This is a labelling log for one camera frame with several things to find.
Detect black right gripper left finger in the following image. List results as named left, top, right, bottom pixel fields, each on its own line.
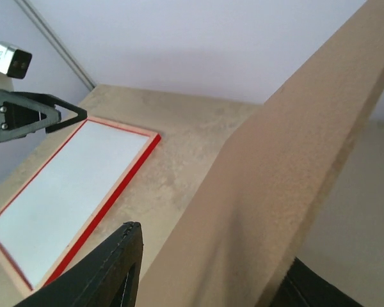
left=17, top=222, right=143, bottom=307

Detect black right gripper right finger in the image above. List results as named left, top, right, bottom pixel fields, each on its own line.
left=270, top=258, right=362, bottom=307

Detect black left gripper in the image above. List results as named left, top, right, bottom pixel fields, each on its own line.
left=0, top=90, right=87, bottom=143

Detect brown cardboard backing board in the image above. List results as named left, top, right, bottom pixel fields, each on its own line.
left=136, top=1, right=384, bottom=306

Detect red wooden picture frame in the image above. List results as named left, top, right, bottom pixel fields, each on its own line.
left=0, top=116, right=163, bottom=297

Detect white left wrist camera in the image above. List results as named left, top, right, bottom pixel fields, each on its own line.
left=0, top=42, right=32, bottom=91

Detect aluminium corner post left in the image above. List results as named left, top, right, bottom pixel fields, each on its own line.
left=15, top=0, right=97, bottom=91

